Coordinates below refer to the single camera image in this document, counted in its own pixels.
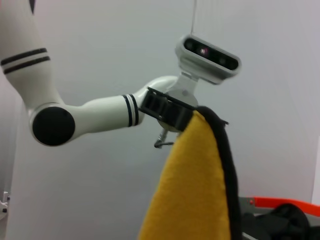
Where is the yellow towel with black trim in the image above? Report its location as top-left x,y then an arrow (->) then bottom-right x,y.
137,105 -> 243,240

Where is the black cable with spring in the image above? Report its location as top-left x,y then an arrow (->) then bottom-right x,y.
153,127 -> 176,150

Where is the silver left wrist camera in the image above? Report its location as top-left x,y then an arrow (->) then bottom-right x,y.
174,34 -> 243,86

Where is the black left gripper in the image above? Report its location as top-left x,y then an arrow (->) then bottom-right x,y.
138,86 -> 196,132

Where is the black rounded object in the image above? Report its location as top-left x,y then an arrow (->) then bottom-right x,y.
241,202 -> 310,240

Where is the silver camera mount bracket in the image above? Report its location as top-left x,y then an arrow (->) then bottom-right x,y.
164,71 -> 201,107

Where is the orange bar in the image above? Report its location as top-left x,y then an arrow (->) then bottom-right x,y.
252,196 -> 320,214

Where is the white device with black knobs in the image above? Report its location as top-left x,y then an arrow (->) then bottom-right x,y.
0,190 -> 11,214

